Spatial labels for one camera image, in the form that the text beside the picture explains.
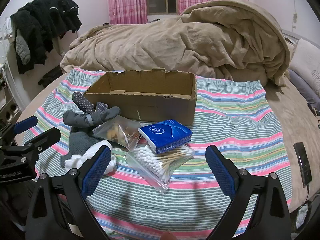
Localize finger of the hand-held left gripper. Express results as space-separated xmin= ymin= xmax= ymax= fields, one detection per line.
xmin=24 ymin=127 xmax=62 ymax=153
xmin=0 ymin=116 xmax=38 ymax=140

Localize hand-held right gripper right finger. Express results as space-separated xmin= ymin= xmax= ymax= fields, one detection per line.
xmin=205 ymin=144 xmax=292 ymax=240

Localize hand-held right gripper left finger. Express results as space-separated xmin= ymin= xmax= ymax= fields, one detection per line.
xmin=25 ymin=145 xmax=112 ymax=240

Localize white sock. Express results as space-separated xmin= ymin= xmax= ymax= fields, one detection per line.
xmin=64 ymin=140 xmax=117 ymax=177

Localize clear snack zip bag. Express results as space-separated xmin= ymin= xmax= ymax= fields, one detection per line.
xmin=92 ymin=119 xmax=143 ymax=152

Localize grey dotted sock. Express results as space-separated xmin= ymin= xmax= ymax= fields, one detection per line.
xmin=72 ymin=92 xmax=109 ymax=114

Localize dark grey sock bundle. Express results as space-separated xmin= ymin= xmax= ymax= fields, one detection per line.
xmin=62 ymin=106 xmax=122 ymax=133

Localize bag of cotton swabs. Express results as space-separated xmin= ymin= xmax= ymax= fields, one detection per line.
xmin=125 ymin=142 xmax=195 ymax=194

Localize blue tissue pack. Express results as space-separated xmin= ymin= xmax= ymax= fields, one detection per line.
xmin=138 ymin=119 xmax=193 ymax=155

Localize brown cardboard box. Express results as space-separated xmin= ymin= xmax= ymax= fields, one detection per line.
xmin=82 ymin=67 xmax=198 ymax=127

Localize striped colourful cloth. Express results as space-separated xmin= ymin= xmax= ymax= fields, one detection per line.
xmin=32 ymin=67 xmax=293 ymax=240

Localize grey quilted garment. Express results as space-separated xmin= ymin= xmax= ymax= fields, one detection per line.
xmin=16 ymin=27 xmax=32 ymax=65

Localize black phone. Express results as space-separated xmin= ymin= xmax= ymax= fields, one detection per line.
xmin=293 ymin=142 xmax=313 ymax=188

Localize bed with beige sheet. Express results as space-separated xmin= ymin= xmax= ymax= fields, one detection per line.
xmin=14 ymin=65 xmax=320 ymax=215

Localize crumpled white bag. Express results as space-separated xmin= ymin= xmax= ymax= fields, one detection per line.
xmin=295 ymin=204 xmax=312 ymax=228

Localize hanging black clothes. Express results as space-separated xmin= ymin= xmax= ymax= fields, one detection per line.
xmin=10 ymin=0 xmax=83 ymax=74

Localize grey-blue pillow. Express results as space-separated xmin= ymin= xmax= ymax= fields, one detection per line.
xmin=287 ymin=69 xmax=320 ymax=108

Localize beige blanket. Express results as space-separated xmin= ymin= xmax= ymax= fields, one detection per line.
xmin=60 ymin=0 xmax=292 ymax=88

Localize white patterned pillow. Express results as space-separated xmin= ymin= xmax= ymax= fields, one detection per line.
xmin=287 ymin=39 xmax=320 ymax=95

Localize metal bed headboard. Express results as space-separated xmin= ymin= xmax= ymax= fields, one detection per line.
xmin=282 ymin=29 xmax=320 ymax=47

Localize black cable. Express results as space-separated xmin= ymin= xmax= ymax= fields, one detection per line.
xmin=303 ymin=185 xmax=311 ymax=207

